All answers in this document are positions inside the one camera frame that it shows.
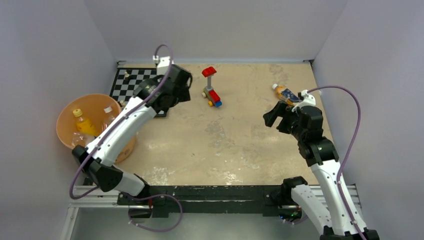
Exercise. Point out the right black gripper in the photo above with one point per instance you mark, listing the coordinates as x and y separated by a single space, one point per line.
279 109

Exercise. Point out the black white chessboard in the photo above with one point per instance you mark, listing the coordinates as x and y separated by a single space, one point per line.
123 92

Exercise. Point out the yellow juice bottle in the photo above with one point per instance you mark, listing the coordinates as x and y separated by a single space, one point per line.
84 124

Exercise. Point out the orange plastic bin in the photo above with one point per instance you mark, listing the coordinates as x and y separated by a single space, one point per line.
92 106

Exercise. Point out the clear crushed bottle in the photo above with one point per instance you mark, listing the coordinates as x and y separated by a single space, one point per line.
82 139

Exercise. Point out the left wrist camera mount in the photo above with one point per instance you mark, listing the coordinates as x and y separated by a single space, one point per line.
162 64

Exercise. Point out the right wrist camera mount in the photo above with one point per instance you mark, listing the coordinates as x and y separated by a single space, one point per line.
305 99

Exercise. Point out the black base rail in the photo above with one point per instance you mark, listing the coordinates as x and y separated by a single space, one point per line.
160 201

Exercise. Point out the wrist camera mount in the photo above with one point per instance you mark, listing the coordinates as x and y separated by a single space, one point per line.
305 99
162 64

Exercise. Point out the clear water bottle white label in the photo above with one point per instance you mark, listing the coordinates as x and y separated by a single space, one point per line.
109 117

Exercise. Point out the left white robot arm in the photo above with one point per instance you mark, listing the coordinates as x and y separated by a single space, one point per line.
153 95

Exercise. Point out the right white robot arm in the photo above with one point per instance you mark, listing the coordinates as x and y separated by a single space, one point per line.
339 218

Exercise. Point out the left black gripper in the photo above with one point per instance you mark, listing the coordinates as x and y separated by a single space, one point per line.
183 95

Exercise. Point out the orange drink bottle blue label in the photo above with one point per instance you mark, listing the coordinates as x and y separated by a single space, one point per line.
286 95

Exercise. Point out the toy brick car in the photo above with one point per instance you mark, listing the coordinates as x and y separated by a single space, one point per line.
208 91

